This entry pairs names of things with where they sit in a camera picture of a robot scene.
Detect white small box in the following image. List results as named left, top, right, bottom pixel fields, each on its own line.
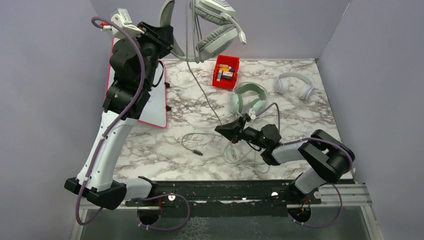
left=222, top=71, right=234, bottom=81

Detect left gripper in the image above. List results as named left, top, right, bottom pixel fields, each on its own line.
left=127, top=21, right=174, bottom=89

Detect white headphones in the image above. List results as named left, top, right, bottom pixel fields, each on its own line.
left=274, top=72, right=315, bottom=101

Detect red plastic bin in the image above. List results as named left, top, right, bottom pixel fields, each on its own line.
left=212, top=54, right=240, bottom=90

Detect green headphones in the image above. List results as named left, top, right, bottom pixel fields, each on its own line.
left=229, top=82, right=268, bottom=116

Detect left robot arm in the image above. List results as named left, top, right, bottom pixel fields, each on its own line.
left=64, top=22, right=174, bottom=210

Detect yellow marker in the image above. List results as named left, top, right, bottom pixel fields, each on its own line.
left=219, top=67, right=232, bottom=72

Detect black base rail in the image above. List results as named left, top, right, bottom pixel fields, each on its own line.
left=125, top=180, right=335, bottom=218

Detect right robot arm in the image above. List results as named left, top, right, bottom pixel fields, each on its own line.
left=214, top=116, right=356, bottom=204

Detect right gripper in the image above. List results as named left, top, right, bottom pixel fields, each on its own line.
left=215, top=116, right=268, bottom=149

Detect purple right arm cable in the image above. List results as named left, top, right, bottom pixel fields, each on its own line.
left=255, top=101, right=354, bottom=230

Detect green headphone cable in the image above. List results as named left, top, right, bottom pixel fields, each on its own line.
left=221, top=139, right=273, bottom=175

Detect grey white gaming headset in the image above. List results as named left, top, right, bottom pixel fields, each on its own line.
left=171, top=0, right=247, bottom=63

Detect white green glue stick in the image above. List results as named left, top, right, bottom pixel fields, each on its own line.
left=216, top=69, right=223, bottom=82

